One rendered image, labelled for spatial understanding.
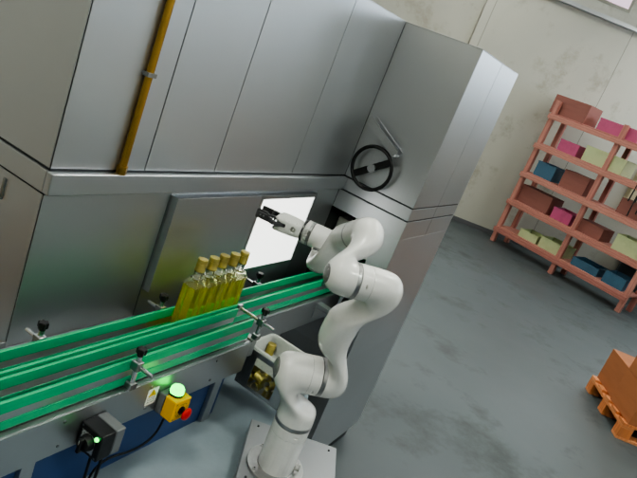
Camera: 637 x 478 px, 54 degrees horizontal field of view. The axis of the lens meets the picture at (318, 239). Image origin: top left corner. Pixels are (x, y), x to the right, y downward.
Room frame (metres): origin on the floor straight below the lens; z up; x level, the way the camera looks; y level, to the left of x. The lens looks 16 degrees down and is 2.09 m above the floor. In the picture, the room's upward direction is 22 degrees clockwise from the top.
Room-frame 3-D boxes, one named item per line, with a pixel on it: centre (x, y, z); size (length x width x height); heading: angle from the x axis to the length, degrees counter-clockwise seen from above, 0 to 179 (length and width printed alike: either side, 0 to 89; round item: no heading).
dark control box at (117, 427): (1.37, 0.34, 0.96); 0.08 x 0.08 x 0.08; 65
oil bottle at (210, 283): (1.93, 0.29, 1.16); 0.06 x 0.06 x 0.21; 66
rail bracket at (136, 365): (1.48, 0.31, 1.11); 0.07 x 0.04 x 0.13; 65
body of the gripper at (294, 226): (2.07, 0.10, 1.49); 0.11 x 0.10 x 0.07; 81
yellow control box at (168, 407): (1.63, 0.22, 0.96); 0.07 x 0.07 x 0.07; 65
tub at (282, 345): (2.11, -0.04, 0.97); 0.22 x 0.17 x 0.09; 65
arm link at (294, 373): (1.72, -0.11, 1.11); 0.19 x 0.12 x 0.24; 107
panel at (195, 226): (2.29, 0.28, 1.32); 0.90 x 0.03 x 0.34; 155
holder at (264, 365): (2.12, -0.01, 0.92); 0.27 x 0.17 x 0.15; 65
